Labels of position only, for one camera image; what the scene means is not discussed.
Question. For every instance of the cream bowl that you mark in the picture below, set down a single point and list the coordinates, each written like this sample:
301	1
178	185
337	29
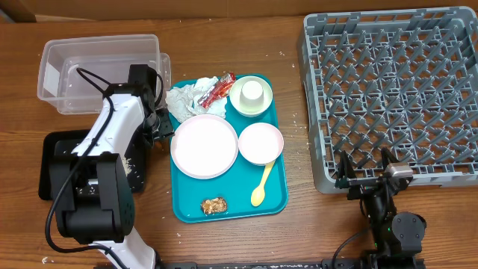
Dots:
234	96

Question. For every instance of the teal serving tray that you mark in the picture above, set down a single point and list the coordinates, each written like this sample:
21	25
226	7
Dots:
234	186

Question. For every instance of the grey dishwasher rack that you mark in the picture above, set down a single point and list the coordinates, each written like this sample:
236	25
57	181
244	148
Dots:
403	80

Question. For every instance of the pile of white rice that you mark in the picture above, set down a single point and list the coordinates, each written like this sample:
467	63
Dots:
133	165

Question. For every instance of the large pink plate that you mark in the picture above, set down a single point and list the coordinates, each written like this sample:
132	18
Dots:
204	146

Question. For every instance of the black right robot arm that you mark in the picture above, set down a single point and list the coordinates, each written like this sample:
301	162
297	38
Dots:
397	236

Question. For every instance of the small pink plate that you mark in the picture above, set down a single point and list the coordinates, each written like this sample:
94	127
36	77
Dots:
261	143

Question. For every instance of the granola bar piece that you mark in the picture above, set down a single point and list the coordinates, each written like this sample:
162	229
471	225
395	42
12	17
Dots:
214	206

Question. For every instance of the yellow plastic spoon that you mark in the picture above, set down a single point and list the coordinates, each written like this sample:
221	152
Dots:
258	194

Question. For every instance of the clear plastic bin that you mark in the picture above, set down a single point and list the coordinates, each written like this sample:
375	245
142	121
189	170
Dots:
109	57

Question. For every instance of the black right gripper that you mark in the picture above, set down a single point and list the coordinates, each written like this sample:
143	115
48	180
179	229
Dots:
360	187

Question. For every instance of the cream cup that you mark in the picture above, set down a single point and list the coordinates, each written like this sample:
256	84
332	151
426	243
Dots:
252	95

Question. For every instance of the crumpled white napkin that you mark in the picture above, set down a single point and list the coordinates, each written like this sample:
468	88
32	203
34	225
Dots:
182	102

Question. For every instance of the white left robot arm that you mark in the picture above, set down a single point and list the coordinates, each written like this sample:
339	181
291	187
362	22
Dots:
93	206

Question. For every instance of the red snack wrapper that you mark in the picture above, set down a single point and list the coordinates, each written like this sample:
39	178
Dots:
218	91

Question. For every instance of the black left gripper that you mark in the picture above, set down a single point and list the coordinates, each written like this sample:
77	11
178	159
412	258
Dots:
166	129

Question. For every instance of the black tray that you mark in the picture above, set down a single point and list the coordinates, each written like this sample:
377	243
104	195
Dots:
62	143

